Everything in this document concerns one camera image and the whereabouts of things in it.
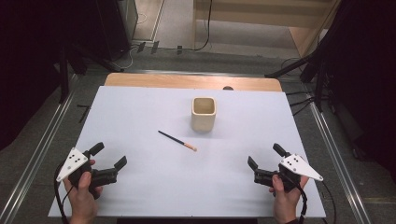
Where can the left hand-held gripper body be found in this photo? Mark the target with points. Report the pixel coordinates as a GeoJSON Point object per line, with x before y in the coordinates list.
{"type": "Point", "coordinates": [73, 161]}

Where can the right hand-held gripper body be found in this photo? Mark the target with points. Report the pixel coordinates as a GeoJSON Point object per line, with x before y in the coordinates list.
{"type": "Point", "coordinates": [295, 166]}

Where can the black pencil with tan end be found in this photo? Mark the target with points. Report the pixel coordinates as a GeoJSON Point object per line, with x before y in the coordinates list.
{"type": "Point", "coordinates": [177, 141]}

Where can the beige square cup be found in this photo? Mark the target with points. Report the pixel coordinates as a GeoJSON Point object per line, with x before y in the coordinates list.
{"type": "Point", "coordinates": [203, 119]}

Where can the person's right hand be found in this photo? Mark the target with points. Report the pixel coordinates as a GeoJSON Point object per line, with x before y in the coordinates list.
{"type": "Point", "coordinates": [286, 203]}

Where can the person's left hand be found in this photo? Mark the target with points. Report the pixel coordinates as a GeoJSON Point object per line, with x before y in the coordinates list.
{"type": "Point", "coordinates": [82, 202]}

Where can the white table mat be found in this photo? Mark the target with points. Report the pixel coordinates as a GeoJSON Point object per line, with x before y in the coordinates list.
{"type": "Point", "coordinates": [155, 186]}

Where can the black metal stand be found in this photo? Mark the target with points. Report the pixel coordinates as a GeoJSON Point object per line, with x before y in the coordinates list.
{"type": "Point", "coordinates": [311, 68]}
{"type": "Point", "coordinates": [63, 77]}

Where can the dark round table grommet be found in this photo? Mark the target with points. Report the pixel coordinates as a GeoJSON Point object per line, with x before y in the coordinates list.
{"type": "Point", "coordinates": [228, 88]}

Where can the wooden table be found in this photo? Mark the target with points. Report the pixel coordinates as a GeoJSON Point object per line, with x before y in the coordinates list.
{"type": "Point", "coordinates": [174, 81]}

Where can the black curtain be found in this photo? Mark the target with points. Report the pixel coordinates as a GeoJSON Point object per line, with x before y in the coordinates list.
{"type": "Point", "coordinates": [364, 77]}
{"type": "Point", "coordinates": [28, 62]}

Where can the black cabinet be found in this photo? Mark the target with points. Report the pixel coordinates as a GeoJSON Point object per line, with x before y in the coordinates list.
{"type": "Point", "coordinates": [112, 28]}

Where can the light wooden furniture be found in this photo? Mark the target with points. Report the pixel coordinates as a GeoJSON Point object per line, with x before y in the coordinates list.
{"type": "Point", "coordinates": [264, 18]}

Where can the metal floor rail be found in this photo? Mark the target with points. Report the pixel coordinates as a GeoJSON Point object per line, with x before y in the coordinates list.
{"type": "Point", "coordinates": [339, 161]}
{"type": "Point", "coordinates": [34, 161]}

